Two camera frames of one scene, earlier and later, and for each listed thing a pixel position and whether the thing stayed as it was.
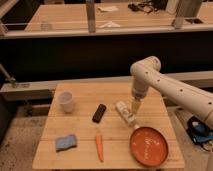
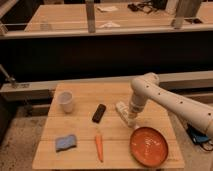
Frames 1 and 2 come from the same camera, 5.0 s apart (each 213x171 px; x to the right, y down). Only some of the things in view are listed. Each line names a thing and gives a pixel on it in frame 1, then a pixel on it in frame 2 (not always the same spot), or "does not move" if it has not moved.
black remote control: [100, 110] does not move
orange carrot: [99, 147] does not move
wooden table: [99, 126] does not move
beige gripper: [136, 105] to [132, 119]
